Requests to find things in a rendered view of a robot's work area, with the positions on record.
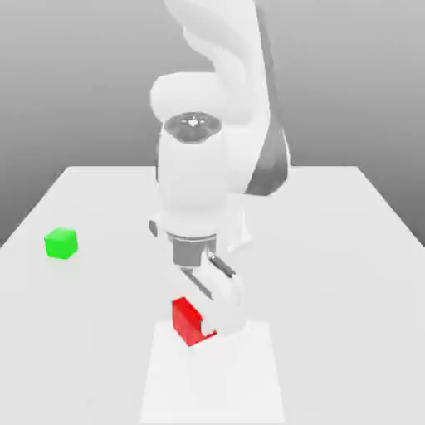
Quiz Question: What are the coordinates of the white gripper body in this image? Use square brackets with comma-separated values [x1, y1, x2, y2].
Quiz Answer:
[168, 261, 247, 337]

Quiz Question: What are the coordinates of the small red cube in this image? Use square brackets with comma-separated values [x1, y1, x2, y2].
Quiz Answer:
[171, 296, 218, 348]

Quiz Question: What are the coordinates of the small green cube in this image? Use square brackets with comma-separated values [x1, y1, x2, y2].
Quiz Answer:
[43, 227, 80, 261]

